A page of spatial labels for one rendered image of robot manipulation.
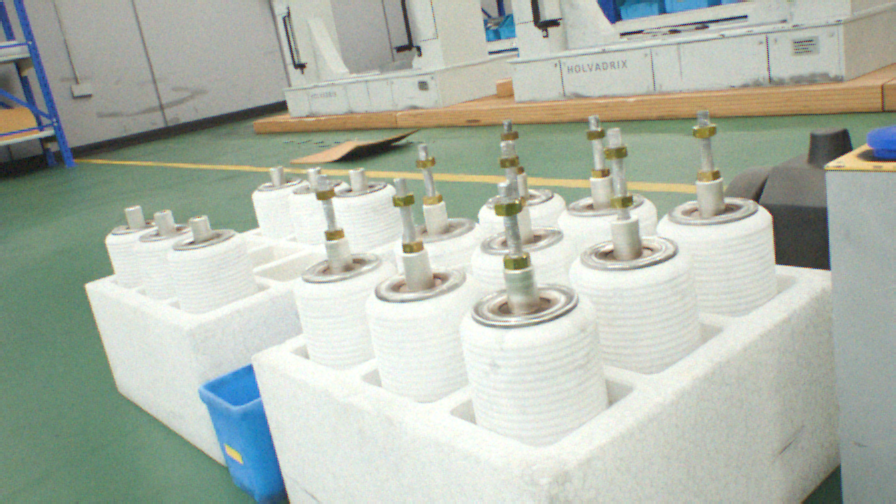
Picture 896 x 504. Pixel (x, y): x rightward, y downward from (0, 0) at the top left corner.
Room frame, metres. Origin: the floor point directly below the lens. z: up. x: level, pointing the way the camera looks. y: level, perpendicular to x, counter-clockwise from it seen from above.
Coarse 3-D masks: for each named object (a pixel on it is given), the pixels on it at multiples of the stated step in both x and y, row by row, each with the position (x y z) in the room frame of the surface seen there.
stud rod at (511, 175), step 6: (504, 144) 0.68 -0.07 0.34; (510, 144) 0.68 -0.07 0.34; (504, 150) 0.68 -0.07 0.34; (510, 150) 0.68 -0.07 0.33; (504, 156) 0.68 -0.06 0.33; (510, 156) 0.68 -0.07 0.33; (504, 168) 0.69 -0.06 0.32; (510, 168) 0.68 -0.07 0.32; (510, 174) 0.68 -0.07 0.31; (516, 174) 0.69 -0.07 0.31; (510, 180) 0.68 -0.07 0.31; (516, 180) 0.68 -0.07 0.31; (516, 186) 0.68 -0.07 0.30; (516, 192) 0.68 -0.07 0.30
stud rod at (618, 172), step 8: (616, 128) 0.60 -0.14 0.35; (608, 136) 0.59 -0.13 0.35; (616, 136) 0.59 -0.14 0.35; (616, 144) 0.59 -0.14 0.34; (616, 160) 0.59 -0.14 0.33; (616, 168) 0.59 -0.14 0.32; (624, 168) 0.59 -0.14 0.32; (616, 176) 0.59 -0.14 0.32; (624, 176) 0.59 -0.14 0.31; (616, 184) 0.59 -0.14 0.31; (624, 184) 0.59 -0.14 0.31; (616, 192) 0.59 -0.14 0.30; (624, 192) 0.59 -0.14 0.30; (624, 208) 0.59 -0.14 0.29; (624, 216) 0.59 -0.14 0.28
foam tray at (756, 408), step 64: (704, 320) 0.60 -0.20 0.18; (768, 320) 0.58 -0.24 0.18; (832, 320) 0.63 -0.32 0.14; (320, 384) 0.62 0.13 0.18; (640, 384) 0.51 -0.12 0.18; (704, 384) 0.52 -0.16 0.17; (768, 384) 0.57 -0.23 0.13; (832, 384) 0.63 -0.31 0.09; (320, 448) 0.64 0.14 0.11; (384, 448) 0.55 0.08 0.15; (448, 448) 0.49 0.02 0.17; (512, 448) 0.46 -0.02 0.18; (576, 448) 0.45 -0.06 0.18; (640, 448) 0.47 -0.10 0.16; (704, 448) 0.51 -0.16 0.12; (768, 448) 0.56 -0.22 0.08; (832, 448) 0.63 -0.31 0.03
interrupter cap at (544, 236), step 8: (504, 232) 0.72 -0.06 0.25; (536, 232) 0.70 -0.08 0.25; (544, 232) 0.70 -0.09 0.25; (552, 232) 0.69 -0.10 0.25; (560, 232) 0.68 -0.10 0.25; (488, 240) 0.70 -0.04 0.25; (496, 240) 0.70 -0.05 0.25; (504, 240) 0.70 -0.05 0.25; (536, 240) 0.68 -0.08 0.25; (544, 240) 0.67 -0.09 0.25; (552, 240) 0.66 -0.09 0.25; (560, 240) 0.67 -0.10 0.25; (480, 248) 0.68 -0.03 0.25; (488, 248) 0.68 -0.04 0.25; (496, 248) 0.67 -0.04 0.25; (504, 248) 0.67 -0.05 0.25; (528, 248) 0.65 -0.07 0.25; (536, 248) 0.65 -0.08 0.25; (544, 248) 0.65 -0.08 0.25
